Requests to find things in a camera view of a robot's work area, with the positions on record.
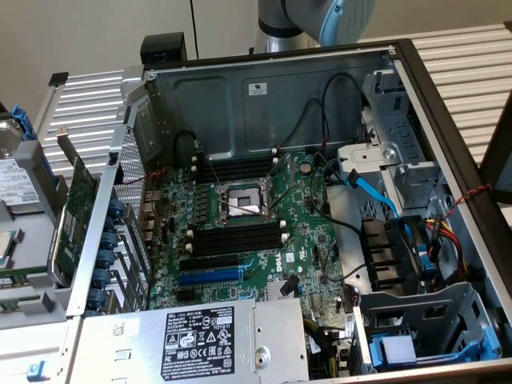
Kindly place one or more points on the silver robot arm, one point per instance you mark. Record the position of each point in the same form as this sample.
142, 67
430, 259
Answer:
276, 24

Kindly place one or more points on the CPU socket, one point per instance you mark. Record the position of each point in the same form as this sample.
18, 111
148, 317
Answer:
244, 200

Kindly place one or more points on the thin metal locking lever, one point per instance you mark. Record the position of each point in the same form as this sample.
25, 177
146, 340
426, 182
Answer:
211, 170
283, 198

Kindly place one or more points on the silver coin battery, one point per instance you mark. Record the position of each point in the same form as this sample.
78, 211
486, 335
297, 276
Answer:
306, 167

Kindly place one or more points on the green Dell motherboard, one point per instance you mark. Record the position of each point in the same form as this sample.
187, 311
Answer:
296, 240

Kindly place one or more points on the long black expansion slot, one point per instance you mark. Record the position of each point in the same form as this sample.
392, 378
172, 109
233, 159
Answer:
208, 263

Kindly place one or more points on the open metal PC case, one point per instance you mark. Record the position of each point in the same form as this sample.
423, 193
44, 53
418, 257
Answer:
208, 112

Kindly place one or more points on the blue expansion slot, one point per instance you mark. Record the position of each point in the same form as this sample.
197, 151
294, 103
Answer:
208, 278

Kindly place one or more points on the silver finned chipset heatsink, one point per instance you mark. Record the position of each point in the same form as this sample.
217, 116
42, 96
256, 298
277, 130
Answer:
274, 290

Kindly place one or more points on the white case sticker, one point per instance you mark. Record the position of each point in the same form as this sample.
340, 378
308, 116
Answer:
257, 89

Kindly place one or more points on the short black expansion slot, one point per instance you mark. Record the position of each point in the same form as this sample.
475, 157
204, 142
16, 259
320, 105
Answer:
186, 295

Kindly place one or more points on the blue card retention clip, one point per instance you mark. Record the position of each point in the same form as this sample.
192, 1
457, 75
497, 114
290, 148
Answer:
98, 298
112, 225
102, 278
116, 208
109, 241
106, 259

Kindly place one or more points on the metal disk bay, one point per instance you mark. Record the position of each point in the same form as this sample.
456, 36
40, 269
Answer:
424, 300
404, 132

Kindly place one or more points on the black power supply label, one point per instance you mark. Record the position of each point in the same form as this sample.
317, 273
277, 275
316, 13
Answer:
196, 344

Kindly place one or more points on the black box device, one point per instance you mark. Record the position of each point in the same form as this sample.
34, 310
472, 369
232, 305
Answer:
164, 46

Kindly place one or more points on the green graphics card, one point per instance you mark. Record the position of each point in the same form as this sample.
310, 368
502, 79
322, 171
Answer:
78, 208

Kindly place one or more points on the silver power supply box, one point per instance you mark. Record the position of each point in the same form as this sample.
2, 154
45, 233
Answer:
120, 344

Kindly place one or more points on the blue plastic bay latch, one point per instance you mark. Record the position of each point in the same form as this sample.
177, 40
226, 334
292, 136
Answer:
396, 348

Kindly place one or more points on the silver hard disk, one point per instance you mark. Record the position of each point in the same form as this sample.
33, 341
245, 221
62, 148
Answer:
16, 180

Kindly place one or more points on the blue disk carrier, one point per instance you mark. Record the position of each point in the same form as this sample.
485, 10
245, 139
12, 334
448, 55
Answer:
24, 120

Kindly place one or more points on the small blue latch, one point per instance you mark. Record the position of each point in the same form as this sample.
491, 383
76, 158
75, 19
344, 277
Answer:
36, 370

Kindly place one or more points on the dark brown wooden frame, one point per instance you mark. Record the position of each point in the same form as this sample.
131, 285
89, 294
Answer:
500, 160

